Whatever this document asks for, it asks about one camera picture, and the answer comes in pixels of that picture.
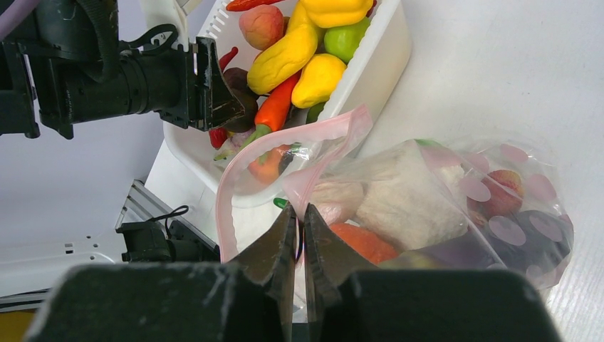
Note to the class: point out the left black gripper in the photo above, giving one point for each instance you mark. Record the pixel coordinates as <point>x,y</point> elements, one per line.
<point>63,63</point>

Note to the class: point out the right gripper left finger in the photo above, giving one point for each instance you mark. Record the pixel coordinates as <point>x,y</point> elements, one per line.
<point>249,298</point>

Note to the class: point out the clear pink-dotted zip bag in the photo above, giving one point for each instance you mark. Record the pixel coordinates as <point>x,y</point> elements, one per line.
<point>318,152</point>

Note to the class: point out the dark brown fig toy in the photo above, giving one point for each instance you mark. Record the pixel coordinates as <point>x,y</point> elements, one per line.
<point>236,79</point>

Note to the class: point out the yellow banana toy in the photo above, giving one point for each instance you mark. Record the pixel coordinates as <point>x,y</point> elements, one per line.
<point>288,55</point>

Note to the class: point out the red chili pepper toy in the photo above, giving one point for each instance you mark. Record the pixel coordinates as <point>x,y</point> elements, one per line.
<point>226,59</point>

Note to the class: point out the green lime toy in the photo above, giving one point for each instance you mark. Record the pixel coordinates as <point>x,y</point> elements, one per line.
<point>343,41</point>

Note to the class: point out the yellow bell pepper toy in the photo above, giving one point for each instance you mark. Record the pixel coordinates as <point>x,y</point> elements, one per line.
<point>334,13</point>

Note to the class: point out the red cherry bunch green stem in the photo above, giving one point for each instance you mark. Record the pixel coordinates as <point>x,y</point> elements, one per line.
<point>507,196</point>

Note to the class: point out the white plastic food bin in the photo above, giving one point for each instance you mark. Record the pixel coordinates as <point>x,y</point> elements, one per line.
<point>369,79</point>

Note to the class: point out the purple eggplant toy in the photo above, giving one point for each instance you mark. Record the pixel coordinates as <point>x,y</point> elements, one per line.
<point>533,243</point>

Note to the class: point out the dark green avocado toy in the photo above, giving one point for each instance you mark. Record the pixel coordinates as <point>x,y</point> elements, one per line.
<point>314,112</point>

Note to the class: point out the orange pumpkin toy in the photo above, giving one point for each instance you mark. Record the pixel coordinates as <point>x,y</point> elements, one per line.
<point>365,243</point>

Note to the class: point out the brown mushroom slice toy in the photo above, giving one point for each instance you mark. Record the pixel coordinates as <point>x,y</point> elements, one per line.
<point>337,202</point>

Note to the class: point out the small red radish toy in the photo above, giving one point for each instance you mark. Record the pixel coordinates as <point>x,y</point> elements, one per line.
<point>273,112</point>

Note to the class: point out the dark purple plum toy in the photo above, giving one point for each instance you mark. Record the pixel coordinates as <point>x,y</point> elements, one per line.
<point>246,122</point>

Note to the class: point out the peach toy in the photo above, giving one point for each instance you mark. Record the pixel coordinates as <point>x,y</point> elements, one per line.
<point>262,26</point>

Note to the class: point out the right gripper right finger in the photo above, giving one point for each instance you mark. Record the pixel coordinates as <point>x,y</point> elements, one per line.
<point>350,299</point>

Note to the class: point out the yellow lemon toy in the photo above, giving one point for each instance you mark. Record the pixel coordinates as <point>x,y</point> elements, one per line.
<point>319,78</point>

